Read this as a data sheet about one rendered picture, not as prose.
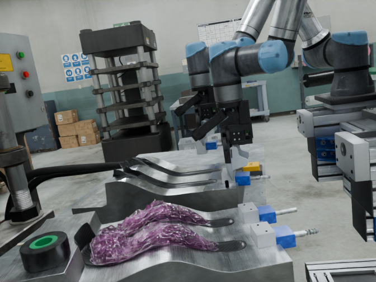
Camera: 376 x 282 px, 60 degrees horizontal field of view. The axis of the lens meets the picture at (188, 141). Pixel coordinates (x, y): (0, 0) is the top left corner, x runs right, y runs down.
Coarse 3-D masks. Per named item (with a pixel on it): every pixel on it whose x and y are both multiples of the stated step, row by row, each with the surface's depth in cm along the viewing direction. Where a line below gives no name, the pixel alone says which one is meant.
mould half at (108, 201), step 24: (144, 168) 104; (168, 168) 110; (192, 168) 111; (96, 192) 109; (120, 192) 93; (144, 192) 91; (168, 192) 92; (192, 192) 88; (216, 192) 87; (240, 192) 93; (120, 216) 94
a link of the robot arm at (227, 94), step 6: (234, 84) 89; (240, 84) 84; (216, 90) 85; (222, 90) 83; (228, 90) 83; (234, 90) 83; (240, 90) 84; (216, 96) 85; (222, 96) 84; (228, 96) 83; (234, 96) 84; (240, 96) 84; (222, 102) 85; (228, 102) 84
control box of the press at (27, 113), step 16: (0, 32) 126; (0, 48) 125; (16, 48) 134; (0, 64) 124; (16, 64) 133; (32, 64) 142; (16, 80) 132; (32, 80) 141; (16, 96) 131; (32, 96) 140; (16, 112) 130; (32, 112) 139; (16, 128) 129; (32, 128) 140; (0, 176) 135; (32, 192) 141
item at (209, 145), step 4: (204, 140) 119; (208, 140) 123; (212, 140) 122; (216, 140) 121; (196, 144) 120; (200, 144) 120; (208, 144) 119; (212, 144) 119; (216, 144) 119; (220, 144) 120; (196, 148) 120; (200, 148) 120; (204, 148) 120; (208, 148) 120; (212, 148) 119; (216, 148) 119; (200, 152) 120; (204, 152) 120
